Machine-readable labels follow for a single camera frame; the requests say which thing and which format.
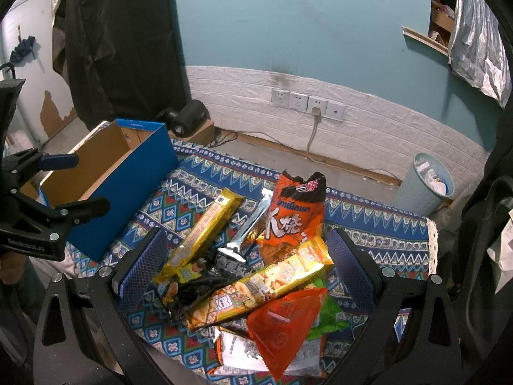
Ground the yellow biscuit pack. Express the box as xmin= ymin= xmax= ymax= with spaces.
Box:
xmin=185 ymin=236 xmax=333 ymax=330

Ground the long yellow snack pack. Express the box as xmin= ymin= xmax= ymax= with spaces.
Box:
xmin=154 ymin=189 xmax=243 ymax=283

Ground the orange translucent snack bag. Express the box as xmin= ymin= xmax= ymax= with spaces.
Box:
xmin=247 ymin=288 xmax=328 ymax=380

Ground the orange black chip bag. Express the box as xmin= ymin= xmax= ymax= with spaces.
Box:
xmin=256 ymin=172 xmax=327 ymax=265

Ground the silver foil snack pack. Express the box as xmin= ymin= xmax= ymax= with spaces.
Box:
xmin=217 ymin=188 xmax=273 ymax=263

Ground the person's left hand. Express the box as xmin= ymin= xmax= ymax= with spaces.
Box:
xmin=0 ymin=251 xmax=27 ymax=285

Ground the patterned blue table cloth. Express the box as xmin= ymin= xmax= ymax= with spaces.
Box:
xmin=67 ymin=141 xmax=437 ymax=384

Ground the green snack bag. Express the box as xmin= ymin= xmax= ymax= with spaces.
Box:
xmin=307 ymin=294 xmax=349 ymax=340

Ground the black snack bag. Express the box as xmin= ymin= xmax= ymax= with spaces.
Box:
xmin=161 ymin=253 xmax=253 ymax=321

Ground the blue cardboard box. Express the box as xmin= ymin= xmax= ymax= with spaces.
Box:
xmin=38 ymin=119 xmax=178 ymax=262

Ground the light blue waste bin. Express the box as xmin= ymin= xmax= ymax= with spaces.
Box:
xmin=392 ymin=152 xmax=455 ymax=217

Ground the dark blue umbrella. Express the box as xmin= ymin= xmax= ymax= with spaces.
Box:
xmin=10 ymin=36 xmax=36 ymax=64

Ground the white orange snack bag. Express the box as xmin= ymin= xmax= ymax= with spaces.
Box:
xmin=209 ymin=329 xmax=325 ymax=378

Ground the small cardboard box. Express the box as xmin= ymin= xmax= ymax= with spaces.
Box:
xmin=168 ymin=119 xmax=216 ymax=146

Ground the black hanging cloth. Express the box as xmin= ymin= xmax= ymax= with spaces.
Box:
xmin=52 ymin=0 xmax=186 ymax=130

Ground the wooden window ledge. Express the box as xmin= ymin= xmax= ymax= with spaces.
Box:
xmin=402 ymin=26 xmax=449 ymax=56

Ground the silver foil curtain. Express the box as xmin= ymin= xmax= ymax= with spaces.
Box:
xmin=448 ymin=0 xmax=512 ymax=108

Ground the black camera on box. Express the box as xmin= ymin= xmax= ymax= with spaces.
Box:
xmin=156 ymin=100 xmax=208 ymax=137

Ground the grey plug and cable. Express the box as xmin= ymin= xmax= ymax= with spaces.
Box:
xmin=305 ymin=106 xmax=323 ymax=158

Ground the white wall socket strip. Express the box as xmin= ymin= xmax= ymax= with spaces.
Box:
xmin=271 ymin=89 xmax=346 ymax=121

